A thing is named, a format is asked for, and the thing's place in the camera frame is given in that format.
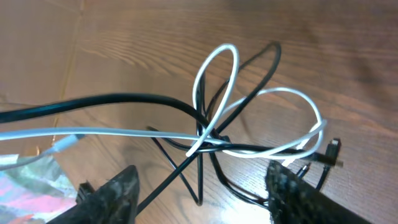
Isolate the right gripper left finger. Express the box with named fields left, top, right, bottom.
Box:
left=49, top=165, right=139, bottom=224

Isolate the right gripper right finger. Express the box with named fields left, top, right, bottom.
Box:
left=266, top=161, right=369, bottom=224

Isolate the white USB cable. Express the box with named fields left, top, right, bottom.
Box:
left=0, top=42, right=328, bottom=172

